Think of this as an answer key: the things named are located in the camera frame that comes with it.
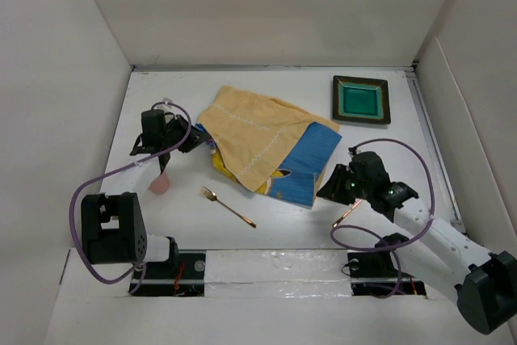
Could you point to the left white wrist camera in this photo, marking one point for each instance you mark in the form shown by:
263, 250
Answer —
165, 105

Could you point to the gold fork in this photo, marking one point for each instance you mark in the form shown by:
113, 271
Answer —
211, 195

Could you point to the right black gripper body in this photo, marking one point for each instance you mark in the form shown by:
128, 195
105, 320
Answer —
355, 187

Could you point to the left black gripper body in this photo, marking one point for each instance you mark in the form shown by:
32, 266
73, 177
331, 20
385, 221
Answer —
176, 130

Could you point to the blue and yellow cloth placemat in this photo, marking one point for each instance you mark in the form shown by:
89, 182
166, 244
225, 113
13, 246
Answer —
269, 146

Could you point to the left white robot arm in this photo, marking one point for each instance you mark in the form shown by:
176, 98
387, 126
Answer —
112, 224

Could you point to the gold spoon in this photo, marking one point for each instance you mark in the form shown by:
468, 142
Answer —
349, 211

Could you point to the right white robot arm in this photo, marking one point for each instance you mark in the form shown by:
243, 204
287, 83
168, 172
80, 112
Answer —
480, 283

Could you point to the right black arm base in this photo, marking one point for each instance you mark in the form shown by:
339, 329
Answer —
373, 274

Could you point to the square green ceramic plate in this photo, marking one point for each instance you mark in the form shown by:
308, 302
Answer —
360, 100

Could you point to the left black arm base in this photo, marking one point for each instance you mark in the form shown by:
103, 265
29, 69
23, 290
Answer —
183, 277

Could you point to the pink plastic cup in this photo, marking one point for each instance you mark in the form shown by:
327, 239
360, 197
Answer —
160, 185

